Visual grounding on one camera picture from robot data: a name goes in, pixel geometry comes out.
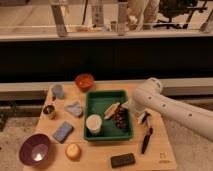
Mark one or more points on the dark grape bunch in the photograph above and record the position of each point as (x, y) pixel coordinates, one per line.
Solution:
(120, 118)

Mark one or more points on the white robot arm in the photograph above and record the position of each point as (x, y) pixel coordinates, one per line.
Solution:
(148, 95)

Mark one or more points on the white paper cup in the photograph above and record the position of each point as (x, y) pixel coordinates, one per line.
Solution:
(94, 124)

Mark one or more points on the light blue cup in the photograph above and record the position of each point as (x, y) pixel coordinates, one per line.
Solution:
(58, 91)

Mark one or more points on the green plastic tray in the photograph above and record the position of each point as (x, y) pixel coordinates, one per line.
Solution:
(97, 102)

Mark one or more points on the orange bowl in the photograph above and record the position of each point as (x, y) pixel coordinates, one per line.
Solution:
(84, 81)

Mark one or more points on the crumpled blue cloth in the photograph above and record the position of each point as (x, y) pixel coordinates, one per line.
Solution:
(75, 109)

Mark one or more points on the blue sponge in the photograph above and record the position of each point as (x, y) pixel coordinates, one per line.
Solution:
(63, 131)

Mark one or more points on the dark metal can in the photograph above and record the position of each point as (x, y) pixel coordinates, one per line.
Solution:
(49, 111)

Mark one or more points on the yellow round fruit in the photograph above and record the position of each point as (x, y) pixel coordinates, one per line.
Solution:
(73, 151)

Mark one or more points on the black rectangular block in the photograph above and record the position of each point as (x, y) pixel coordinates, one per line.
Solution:
(122, 160)

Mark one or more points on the person in beige trousers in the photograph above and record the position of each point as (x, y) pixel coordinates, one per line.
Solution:
(146, 12)

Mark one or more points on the purple bowl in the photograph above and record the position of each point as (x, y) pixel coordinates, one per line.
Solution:
(34, 149)

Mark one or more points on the black office chair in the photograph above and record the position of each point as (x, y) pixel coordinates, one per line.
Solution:
(173, 8)

